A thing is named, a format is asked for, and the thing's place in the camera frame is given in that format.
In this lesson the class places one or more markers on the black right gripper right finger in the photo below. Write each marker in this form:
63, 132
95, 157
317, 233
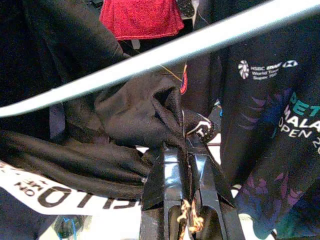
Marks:
212, 195

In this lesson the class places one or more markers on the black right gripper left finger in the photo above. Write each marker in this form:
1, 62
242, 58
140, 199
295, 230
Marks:
162, 190

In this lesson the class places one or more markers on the black garment with lettered band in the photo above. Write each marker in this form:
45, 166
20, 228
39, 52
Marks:
125, 112

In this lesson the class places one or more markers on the black printed sports shirt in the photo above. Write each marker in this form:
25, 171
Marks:
262, 125

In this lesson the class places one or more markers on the red shirt with yellow print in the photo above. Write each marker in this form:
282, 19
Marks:
142, 17

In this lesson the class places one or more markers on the metal clothes rail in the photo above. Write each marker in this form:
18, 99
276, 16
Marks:
160, 56

